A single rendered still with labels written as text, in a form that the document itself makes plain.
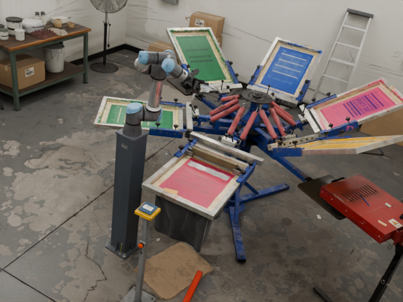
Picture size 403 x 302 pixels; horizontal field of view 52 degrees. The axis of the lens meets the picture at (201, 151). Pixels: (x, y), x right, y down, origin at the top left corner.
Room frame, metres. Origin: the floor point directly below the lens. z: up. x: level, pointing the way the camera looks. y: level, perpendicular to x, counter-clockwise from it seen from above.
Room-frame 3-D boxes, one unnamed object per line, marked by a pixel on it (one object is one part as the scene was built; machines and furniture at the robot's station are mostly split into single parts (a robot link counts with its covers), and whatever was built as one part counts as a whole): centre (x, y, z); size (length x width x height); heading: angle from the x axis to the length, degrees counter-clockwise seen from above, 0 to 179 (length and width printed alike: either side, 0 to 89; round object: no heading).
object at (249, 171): (2.79, -0.38, 0.97); 0.30 x 0.05 x 0.07; 158
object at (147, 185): (2.67, -0.03, 0.97); 0.79 x 0.58 x 0.04; 158
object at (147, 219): (2.19, 0.29, 0.48); 0.22 x 0.22 x 0.96; 68
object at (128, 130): (2.76, 0.55, 1.25); 0.15 x 0.15 x 0.10
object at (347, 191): (2.53, -1.30, 1.06); 0.61 x 0.46 x 0.12; 38
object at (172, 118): (3.52, 0.47, 1.05); 1.08 x 0.61 x 0.23; 98
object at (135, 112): (2.76, 0.54, 1.37); 0.13 x 0.12 x 0.14; 108
